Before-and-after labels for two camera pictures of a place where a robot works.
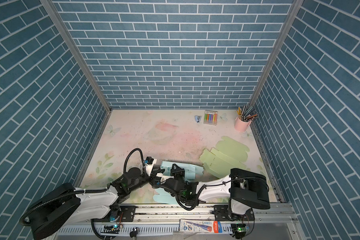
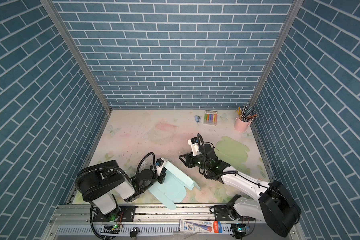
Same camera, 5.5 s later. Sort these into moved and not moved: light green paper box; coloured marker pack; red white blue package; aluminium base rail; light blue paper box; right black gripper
Moved: light blue paper box; right black gripper
Not moved: coloured marker pack; aluminium base rail; light green paper box; red white blue package
